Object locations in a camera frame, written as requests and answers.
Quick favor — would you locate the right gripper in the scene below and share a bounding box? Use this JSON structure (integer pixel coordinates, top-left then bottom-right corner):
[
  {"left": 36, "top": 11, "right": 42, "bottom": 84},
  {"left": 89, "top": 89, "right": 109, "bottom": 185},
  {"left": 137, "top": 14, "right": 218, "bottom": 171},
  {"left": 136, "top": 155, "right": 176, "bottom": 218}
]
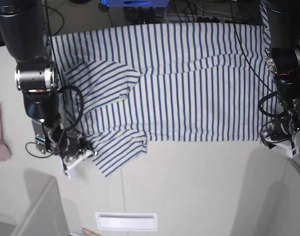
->
[{"left": 33, "top": 118, "right": 98, "bottom": 160}]

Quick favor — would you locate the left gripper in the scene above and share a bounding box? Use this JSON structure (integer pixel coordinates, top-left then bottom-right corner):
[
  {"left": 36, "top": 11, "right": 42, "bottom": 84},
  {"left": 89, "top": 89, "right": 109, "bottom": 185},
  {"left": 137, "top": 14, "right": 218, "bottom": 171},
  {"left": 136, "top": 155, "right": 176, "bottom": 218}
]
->
[{"left": 260, "top": 101, "right": 300, "bottom": 148}]

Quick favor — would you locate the blue white striped T-shirt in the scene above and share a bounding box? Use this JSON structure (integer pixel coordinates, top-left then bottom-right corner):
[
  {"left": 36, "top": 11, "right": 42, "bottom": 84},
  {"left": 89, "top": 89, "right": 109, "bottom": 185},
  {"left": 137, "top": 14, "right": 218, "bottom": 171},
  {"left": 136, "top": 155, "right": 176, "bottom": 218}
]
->
[{"left": 51, "top": 4, "right": 283, "bottom": 178}]

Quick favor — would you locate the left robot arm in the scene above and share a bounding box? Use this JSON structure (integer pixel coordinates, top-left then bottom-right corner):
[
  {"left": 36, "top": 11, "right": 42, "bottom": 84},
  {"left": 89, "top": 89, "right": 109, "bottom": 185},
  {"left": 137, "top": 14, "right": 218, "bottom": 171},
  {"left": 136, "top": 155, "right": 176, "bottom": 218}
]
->
[{"left": 258, "top": 0, "right": 300, "bottom": 148}]

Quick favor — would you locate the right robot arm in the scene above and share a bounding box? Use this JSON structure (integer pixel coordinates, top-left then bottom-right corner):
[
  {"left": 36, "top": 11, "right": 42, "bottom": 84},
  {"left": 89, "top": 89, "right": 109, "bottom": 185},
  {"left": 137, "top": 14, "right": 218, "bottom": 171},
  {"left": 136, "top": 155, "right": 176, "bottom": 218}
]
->
[{"left": 0, "top": 0, "right": 94, "bottom": 162}]

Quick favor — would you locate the white rectangular tray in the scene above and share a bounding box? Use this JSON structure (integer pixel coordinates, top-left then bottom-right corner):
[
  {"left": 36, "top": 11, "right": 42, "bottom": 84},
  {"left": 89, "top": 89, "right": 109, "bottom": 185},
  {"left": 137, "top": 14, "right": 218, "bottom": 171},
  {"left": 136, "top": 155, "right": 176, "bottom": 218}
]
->
[{"left": 95, "top": 212, "right": 158, "bottom": 232}]

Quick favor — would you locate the grey bin left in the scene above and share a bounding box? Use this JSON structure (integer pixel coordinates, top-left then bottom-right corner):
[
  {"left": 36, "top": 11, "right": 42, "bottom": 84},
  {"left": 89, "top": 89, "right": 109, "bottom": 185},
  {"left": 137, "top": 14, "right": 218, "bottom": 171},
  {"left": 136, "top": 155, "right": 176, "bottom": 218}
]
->
[{"left": 0, "top": 169, "right": 70, "bottom": 236}]

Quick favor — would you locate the grey bin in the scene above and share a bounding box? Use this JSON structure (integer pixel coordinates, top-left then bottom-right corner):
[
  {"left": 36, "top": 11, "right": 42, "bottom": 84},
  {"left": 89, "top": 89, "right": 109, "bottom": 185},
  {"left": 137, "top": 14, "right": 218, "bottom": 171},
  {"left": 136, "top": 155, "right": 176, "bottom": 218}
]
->
[
  {"left": 0, "top": 169, "right": 70, "bottom": 236},
  {"left": 230, "top": 147, "right": 300, "bottom": 236}
]

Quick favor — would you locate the grey bin right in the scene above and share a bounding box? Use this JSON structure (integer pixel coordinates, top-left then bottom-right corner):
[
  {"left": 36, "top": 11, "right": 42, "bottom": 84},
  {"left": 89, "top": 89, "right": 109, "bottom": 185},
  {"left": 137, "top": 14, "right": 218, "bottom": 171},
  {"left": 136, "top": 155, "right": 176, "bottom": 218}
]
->
[{"left": 230, "top": 147, "right": 300, "bottom": 236}]

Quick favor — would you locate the wooden pencil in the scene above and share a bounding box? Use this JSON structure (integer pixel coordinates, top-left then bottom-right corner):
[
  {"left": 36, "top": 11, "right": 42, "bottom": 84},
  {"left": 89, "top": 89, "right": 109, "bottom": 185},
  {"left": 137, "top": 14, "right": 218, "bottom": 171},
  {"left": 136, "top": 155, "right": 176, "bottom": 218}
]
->
[{"left": 81, "top": 227, "right": 100, "bottom": 236}]

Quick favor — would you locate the blue box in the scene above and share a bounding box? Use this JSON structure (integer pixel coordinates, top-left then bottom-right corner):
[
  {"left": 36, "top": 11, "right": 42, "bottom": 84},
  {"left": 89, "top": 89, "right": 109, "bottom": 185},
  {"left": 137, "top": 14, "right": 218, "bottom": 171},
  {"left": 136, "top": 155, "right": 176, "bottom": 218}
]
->
[{"left": 101, "top": 0, "right": 170, "bottom": 7}]

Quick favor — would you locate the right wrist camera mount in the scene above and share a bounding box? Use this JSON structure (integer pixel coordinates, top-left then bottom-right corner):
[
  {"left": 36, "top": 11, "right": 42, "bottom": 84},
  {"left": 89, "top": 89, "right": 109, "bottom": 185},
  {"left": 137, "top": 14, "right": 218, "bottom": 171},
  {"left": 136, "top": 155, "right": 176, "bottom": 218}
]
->
[{"left": 61, "top": 149, "right": 95, "bottom": 179}]

